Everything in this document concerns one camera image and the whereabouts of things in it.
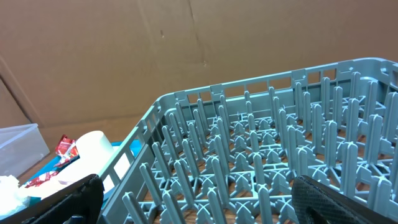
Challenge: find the crumpled white napkin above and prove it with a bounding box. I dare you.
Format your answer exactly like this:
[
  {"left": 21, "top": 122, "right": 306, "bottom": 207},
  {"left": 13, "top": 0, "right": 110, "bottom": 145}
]
[{"left": 1, "top": 175, "right": 30, "bottom": 220}]

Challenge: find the teal plastic tray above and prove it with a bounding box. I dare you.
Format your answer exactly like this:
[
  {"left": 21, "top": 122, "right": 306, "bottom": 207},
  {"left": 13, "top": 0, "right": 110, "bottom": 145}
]
[{"left": 18, "top": 139, "right": 144, "bottom": 194}]

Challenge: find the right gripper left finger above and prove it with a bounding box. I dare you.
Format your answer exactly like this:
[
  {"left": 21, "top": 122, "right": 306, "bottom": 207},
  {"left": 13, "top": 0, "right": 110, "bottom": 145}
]
[{"left": 1, "top": 174, "right": 104, "bottom": 223}]

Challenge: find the grey dishwasher rack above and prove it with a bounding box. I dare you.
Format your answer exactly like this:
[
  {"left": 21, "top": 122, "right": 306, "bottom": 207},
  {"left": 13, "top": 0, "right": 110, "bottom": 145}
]
[{"left": 98, "top": 57, "right": 397, "bottom": 223}]

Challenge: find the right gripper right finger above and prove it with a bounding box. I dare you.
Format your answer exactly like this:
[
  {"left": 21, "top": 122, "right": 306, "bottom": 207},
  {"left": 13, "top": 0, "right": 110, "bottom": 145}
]
[{"left": 291, "top": 175, "right": 395, "bottom": 224}]

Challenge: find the small red sauce packet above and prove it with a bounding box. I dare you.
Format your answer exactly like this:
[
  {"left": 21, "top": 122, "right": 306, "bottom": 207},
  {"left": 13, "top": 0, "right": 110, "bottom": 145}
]
[{"left": 24, "top": 170, "right": 59, "bottom": 188}]

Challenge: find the white paper cup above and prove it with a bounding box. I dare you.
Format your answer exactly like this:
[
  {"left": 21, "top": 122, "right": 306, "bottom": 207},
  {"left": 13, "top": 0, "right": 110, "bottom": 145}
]
[{"left": 76, "top": 131, "right": 114, "bottom": 161}]

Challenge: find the clear plastic bin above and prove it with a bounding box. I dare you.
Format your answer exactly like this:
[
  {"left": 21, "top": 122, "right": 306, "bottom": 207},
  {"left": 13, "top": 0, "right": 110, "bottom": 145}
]
[{"left": 1, "top": 123, "right": 50, "bottom": 177}]

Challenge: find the white round plate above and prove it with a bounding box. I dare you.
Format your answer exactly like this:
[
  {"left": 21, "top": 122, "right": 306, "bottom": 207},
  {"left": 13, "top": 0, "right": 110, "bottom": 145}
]
[{"left": 25, "top": 146, "right": 119, "bottom": 199}]

